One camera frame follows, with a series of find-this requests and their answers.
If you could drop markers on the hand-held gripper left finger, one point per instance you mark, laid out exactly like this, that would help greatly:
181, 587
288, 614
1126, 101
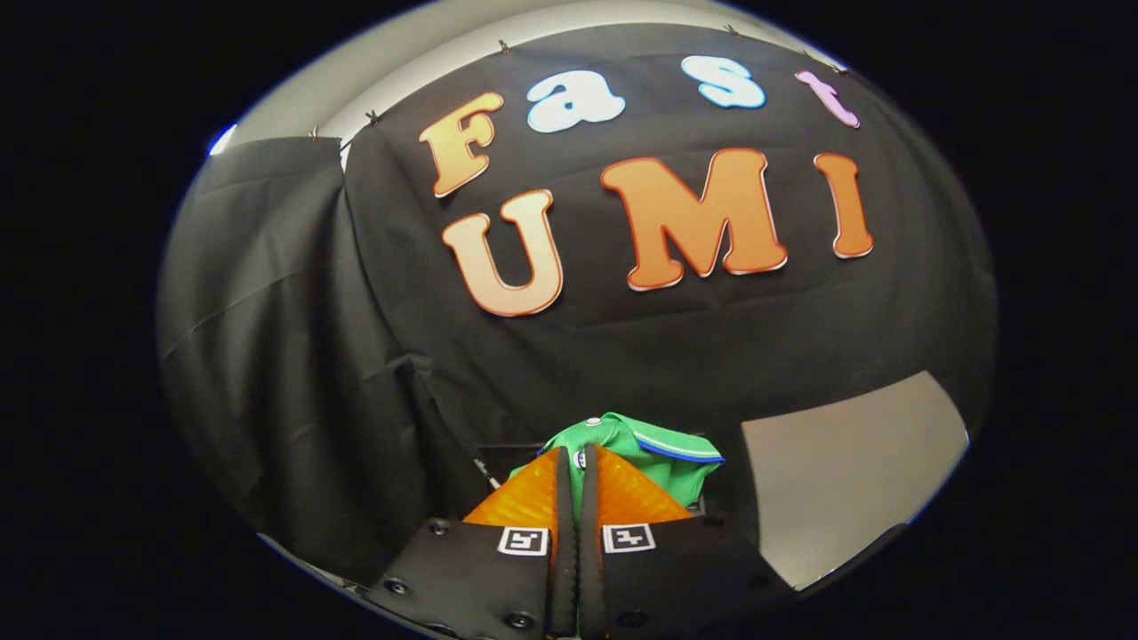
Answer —
565, 551

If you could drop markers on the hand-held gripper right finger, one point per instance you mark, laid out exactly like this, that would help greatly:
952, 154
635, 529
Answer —
589, 551

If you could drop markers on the green polo shirt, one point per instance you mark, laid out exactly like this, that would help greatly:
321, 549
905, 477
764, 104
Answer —
662, 464

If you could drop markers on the ceiling light strip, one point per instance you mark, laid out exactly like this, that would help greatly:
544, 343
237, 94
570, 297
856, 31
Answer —
222, 140

